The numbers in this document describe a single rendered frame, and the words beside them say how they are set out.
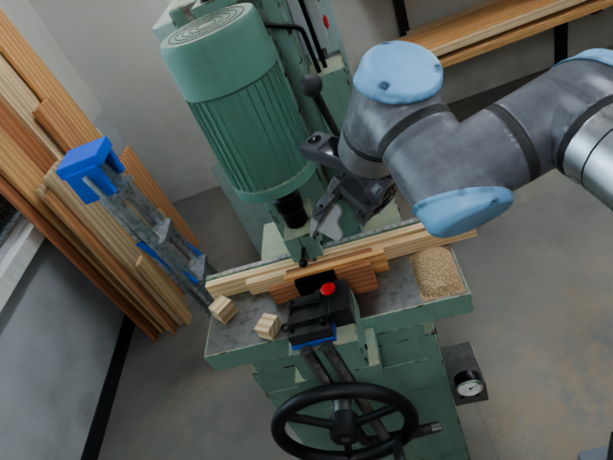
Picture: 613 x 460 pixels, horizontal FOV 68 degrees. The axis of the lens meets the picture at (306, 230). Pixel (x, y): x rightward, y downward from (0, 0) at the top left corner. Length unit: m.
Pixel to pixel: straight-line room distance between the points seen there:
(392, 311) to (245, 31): 0.60
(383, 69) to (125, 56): 2.89
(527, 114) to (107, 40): 3.01
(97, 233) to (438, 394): 1.64
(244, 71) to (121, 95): 2.70
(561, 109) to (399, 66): 0.16
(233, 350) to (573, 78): 0.83
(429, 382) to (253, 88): 0.81
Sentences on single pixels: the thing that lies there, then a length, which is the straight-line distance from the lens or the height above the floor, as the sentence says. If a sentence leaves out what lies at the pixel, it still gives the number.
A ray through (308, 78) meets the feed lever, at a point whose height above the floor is 1.41.
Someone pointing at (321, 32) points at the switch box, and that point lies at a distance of 1.09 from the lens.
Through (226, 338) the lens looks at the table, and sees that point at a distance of 1.09.
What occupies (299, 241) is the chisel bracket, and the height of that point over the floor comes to 1.06.
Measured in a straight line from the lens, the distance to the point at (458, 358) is 1.22.
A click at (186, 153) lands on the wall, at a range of 3.52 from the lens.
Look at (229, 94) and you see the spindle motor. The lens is 0.76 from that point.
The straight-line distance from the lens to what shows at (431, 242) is 1.06.
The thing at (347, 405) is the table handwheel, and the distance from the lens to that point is 0.97.
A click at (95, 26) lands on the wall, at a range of 3.31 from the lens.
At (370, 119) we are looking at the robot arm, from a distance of 0.51.
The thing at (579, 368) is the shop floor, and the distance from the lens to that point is 1.94.
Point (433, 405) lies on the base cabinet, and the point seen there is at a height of 0.50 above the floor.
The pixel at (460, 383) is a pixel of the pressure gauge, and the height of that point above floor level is 0.69.
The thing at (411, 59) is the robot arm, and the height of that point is 1.45.
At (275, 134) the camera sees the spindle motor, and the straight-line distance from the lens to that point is 0.80.
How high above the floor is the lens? 1.65
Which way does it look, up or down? 37 degrees down
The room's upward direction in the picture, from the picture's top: 25 degrees counter-clockwise
